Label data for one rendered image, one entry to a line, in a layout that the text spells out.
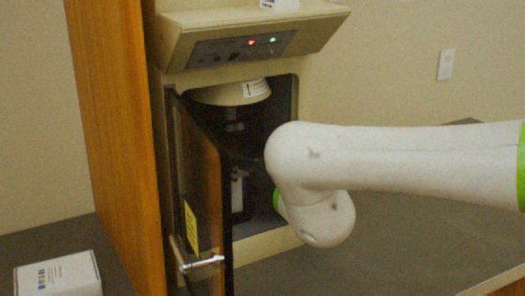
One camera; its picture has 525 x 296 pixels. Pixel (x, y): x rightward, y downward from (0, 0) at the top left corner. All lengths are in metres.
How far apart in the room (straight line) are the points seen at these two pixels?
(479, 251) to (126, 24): 0.94
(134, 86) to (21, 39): 0.53
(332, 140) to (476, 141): 0.19
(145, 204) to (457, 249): 0.76
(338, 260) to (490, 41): 1.24
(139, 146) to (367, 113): 1.11
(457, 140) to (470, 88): 1.50
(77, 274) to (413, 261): 0.73
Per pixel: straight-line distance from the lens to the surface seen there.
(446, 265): 1.26
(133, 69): 0.81
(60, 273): 1.18
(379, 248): 1.27
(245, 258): 1.18
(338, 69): 1.68
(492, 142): 0.65
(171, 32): 0.84
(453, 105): 2.12
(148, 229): 0.92
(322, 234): 0.83
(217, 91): 1.02
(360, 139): 0.71
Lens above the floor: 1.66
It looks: 24 degrees down
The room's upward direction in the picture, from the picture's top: straight up
